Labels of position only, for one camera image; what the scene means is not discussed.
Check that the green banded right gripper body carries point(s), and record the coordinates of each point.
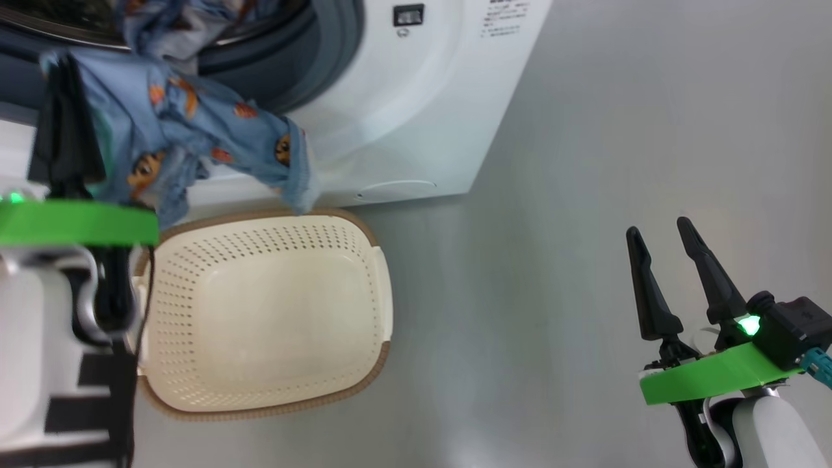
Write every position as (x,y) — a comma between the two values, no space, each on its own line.
(708,377)

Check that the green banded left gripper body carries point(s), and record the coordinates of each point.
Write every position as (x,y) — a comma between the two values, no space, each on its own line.
(78,224)

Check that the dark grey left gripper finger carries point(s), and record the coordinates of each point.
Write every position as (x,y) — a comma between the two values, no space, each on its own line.
(83,143)
(47,143)

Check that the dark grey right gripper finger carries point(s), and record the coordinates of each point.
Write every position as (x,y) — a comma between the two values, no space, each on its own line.
(653,305)
(715,286)

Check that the blue bear print pyjama garment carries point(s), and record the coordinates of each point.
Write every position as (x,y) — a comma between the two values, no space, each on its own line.
(175,123)

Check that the blue bear pyjama with cream panel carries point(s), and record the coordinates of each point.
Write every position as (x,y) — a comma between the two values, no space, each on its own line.
(195,26)

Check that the white front-load washing machine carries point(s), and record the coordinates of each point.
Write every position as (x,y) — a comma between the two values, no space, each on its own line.
(416,117)

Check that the black door latch socket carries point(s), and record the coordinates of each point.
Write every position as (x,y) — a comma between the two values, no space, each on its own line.
(409,14)

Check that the cream perforated laundry basket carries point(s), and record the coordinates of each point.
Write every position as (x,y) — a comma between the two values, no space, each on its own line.
(273,312)

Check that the round white filter cover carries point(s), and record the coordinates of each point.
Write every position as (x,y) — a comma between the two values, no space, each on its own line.
(396,190)

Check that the printed text notice label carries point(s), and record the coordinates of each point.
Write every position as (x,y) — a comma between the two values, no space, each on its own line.
(504,18)

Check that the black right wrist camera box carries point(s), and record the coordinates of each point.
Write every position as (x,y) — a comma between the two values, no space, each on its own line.
(799,328)

